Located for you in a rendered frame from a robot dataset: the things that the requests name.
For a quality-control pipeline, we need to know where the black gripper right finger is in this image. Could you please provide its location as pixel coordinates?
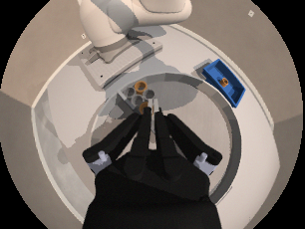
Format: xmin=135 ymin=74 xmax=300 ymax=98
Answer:
xmin=153 ymin=99 xmax=222 ymax=181

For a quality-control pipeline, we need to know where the grey metal bushing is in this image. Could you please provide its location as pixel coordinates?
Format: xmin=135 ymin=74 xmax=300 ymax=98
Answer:
xmin=143 ymin=89 xmax=155 ymax=103
xmin=124 ymin=87 xmax=137 ymax=101
xmin=131 ymin=95 xmax=145 ymax=110

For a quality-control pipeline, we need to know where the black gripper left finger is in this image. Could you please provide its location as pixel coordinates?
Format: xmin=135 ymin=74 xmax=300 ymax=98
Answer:
xmin=82 ymin=99 xmax=153 ymax=181

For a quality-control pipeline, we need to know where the blue plastic crate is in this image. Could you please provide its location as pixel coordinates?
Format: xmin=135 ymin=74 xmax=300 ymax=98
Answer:
xmin=199 ymin=59 xmax=246 ymax=109

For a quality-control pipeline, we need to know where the bronze bushing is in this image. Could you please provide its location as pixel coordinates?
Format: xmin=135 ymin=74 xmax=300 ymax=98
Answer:
xmin=219 ymin=78 xmax=228 ymax=87
xmin=135 ymin=81 xmax=148 ymax=95
xmin=140 ymin=102 xmax=149 ymax=114

